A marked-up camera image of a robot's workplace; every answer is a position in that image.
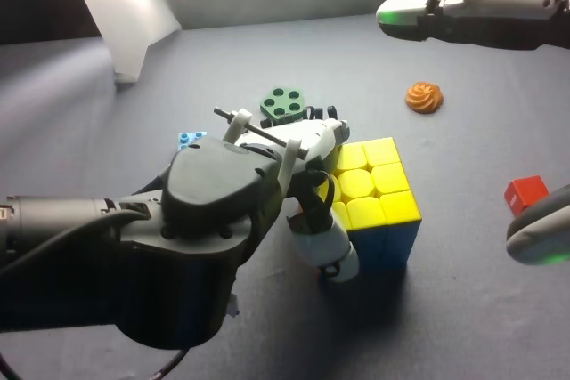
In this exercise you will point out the green pentagon piece with holes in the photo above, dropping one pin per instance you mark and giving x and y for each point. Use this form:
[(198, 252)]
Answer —
[(282, 102)]

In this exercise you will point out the red cube block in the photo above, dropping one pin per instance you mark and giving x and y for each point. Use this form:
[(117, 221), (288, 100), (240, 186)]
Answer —
[(525, 188)]

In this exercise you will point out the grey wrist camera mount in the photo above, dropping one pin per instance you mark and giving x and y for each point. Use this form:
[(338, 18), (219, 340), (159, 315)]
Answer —
[(232, 306)]

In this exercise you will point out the white backdrop sheet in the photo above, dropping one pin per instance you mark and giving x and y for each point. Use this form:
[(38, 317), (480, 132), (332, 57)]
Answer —
[(133, 19)]

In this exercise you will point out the grey table cloth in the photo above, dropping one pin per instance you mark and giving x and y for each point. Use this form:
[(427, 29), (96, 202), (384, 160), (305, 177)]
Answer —
[(445, 309)]

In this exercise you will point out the Rubik's cube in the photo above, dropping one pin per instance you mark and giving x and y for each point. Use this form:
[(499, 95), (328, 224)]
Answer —
[(378, 175)]

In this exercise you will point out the light blue toy brick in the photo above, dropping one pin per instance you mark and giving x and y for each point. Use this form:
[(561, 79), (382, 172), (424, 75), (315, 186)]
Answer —
[(191, 139)]

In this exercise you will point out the orange swirl cookie toy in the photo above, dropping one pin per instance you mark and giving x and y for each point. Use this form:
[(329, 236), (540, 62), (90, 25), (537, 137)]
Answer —
[(424, 97)]

